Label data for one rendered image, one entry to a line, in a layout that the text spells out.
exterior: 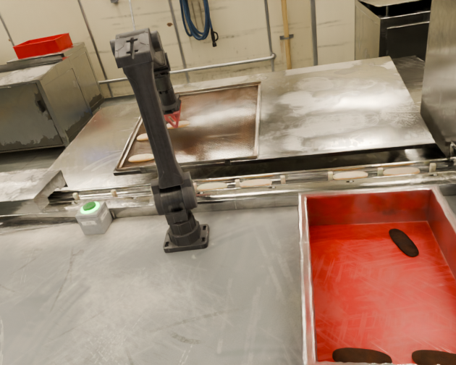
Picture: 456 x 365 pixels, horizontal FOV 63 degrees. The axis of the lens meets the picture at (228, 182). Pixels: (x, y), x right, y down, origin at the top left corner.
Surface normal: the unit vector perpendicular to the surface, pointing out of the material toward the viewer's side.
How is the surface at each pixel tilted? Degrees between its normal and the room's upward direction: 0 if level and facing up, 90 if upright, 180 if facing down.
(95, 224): 90
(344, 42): 90
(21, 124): 90
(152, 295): 0
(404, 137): 10
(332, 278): 0
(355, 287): 0
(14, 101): 90
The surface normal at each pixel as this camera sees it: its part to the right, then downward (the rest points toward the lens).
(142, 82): 0.11, 0.47
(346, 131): -0.19, -0.73
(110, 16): -0.12, 0.55
